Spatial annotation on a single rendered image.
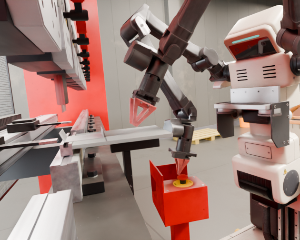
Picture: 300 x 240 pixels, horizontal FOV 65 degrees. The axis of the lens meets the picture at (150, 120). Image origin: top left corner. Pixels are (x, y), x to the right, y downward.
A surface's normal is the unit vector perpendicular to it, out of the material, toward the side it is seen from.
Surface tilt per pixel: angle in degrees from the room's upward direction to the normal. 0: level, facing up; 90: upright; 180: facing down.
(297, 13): 109
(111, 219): 0
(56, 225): 0
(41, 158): 90
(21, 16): 135
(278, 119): 90
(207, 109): 90
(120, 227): 0
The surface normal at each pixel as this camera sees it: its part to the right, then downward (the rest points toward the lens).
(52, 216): -0.07, -0.99
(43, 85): 0.24, 0.10
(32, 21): 0.22, 0.77
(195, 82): 0.48, 0.07
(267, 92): -0.88, 0.12
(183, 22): 0.21, 0.33
